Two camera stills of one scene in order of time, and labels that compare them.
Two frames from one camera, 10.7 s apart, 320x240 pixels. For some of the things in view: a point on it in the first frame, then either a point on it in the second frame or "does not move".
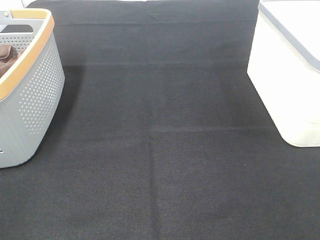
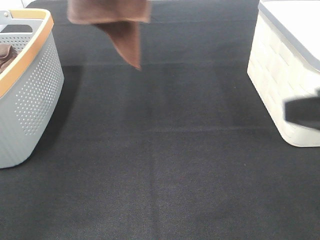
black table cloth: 162,135 does not move
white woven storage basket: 284,66 does not move
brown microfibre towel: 8,57 to 121,19
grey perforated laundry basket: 31,93 does not move
